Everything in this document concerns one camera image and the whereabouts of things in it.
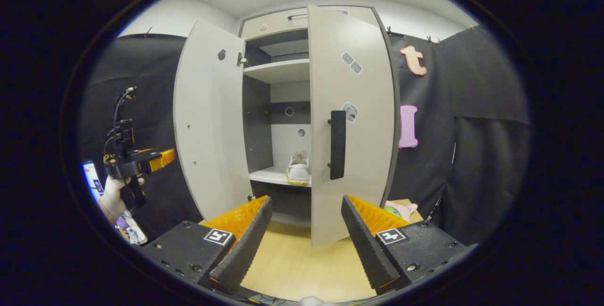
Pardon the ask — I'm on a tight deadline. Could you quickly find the white shoe cabinet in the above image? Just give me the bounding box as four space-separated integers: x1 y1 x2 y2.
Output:
238 6 401 231

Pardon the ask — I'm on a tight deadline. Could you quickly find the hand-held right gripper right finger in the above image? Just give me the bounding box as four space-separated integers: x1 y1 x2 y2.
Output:
341 195 478 296

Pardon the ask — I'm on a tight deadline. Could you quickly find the black door handle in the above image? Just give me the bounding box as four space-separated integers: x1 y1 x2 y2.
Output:
327 110 347 181

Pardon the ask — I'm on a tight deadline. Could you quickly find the white shoe cabinet door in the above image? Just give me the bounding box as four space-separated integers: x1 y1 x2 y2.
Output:
307 4 396 249
173 19 253 222

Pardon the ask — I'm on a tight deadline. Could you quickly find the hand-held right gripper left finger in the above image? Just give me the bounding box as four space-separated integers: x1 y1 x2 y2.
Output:
142 195 274 293

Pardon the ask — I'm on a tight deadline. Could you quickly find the white cabinet shelf board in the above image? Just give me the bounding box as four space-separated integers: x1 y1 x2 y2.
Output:
243 58 311 84
248 165 312 188

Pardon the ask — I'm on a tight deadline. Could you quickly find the white cabinet drawer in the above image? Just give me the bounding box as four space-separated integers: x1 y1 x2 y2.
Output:
241 8 310 41

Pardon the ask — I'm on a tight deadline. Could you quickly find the white printed paper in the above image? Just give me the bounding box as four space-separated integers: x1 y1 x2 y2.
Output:
115 211 148 246

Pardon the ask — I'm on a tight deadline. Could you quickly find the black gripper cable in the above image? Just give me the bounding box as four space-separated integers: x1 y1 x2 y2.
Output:
112 86 138 133

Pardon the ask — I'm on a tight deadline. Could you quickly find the black backdrop cloth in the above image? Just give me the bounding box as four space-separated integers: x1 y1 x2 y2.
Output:
78 25 530 246

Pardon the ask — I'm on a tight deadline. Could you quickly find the pink plush toy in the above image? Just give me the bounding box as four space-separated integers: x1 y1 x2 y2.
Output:
384 200 419 224

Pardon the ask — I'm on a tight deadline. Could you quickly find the white shoe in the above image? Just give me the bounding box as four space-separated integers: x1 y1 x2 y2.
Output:
286 152 311 187

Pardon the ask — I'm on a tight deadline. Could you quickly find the bright blue-edged screen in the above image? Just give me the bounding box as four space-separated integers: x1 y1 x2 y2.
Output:
82 159 106 204

